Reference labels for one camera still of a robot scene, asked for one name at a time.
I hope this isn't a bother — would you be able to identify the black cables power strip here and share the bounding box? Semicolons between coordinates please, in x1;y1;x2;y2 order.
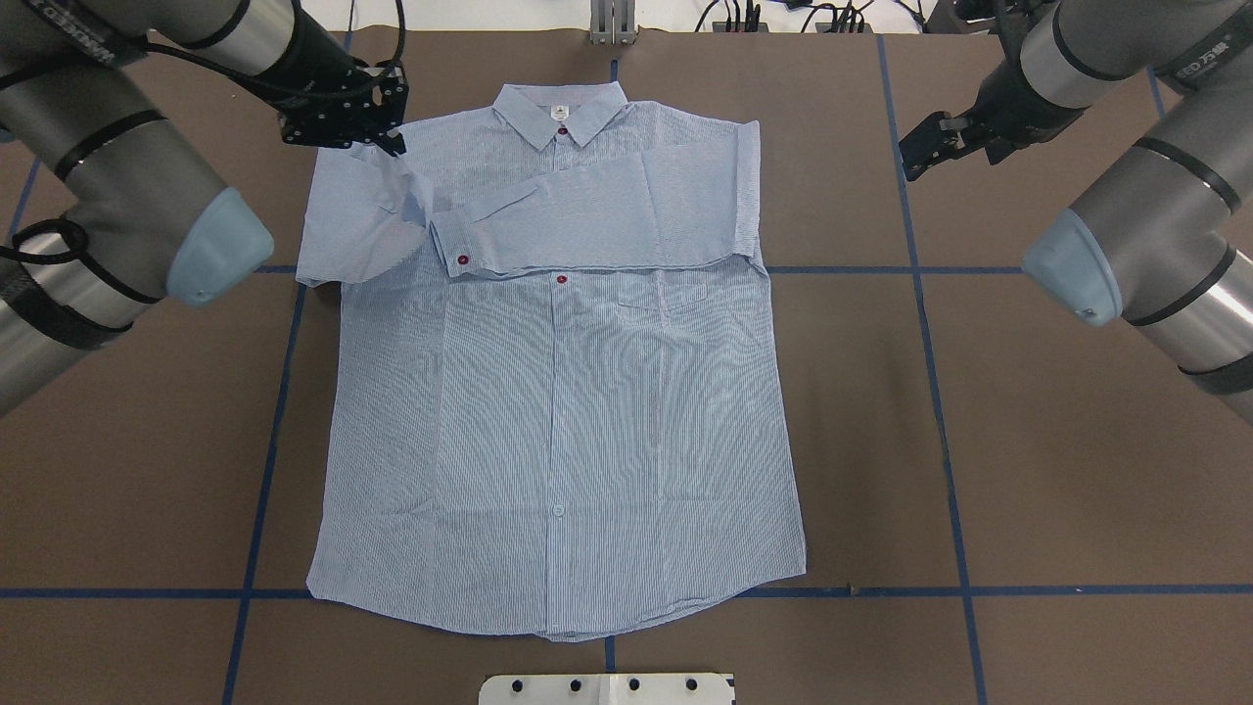
693;0;926;36

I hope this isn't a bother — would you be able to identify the grey aluminium frame post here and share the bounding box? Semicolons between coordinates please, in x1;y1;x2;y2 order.
589;0;638;46

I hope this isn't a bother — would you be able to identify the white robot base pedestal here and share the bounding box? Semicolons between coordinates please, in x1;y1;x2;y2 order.
477;672;738;704

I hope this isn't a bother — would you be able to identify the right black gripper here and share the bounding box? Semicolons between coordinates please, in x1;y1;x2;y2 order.
898;101;1027;183

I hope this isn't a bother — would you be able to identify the blue white striped shirt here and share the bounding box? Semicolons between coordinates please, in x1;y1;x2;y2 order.
297;83;809;641

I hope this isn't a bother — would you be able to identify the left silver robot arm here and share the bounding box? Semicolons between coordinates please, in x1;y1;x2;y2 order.
1;1;408;412

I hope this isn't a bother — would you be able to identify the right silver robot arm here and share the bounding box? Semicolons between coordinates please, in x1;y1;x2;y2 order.
897;1;1252;419

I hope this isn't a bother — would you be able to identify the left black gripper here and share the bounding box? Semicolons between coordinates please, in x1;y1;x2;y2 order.
279;63;410;158

